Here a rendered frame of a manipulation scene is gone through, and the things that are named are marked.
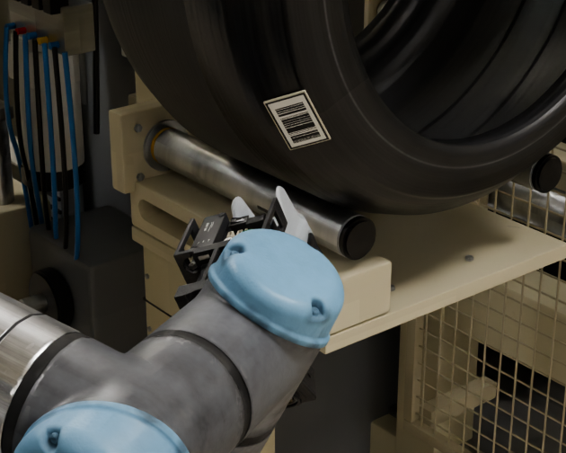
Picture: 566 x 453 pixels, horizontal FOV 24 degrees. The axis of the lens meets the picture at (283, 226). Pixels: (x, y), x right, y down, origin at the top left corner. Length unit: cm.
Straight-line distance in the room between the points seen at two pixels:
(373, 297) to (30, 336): 71
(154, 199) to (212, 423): 87
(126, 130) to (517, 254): 47
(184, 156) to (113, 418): 88
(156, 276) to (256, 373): 107
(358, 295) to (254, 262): 61
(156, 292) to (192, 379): 112
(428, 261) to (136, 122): 37
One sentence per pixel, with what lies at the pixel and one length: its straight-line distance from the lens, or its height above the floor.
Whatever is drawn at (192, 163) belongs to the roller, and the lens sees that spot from 146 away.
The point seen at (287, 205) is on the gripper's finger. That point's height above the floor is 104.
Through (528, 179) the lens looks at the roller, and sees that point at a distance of 147.
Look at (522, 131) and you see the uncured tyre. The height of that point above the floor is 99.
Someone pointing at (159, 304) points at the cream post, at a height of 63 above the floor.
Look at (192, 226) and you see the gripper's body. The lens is 97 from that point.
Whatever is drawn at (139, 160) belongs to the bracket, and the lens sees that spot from 153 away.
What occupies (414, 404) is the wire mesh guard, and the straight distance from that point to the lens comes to 207.
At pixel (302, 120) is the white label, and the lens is 116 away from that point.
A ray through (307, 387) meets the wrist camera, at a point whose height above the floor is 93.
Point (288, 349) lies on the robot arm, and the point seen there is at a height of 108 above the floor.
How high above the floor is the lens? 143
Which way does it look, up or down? 24 degrees down
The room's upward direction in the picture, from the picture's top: straight up
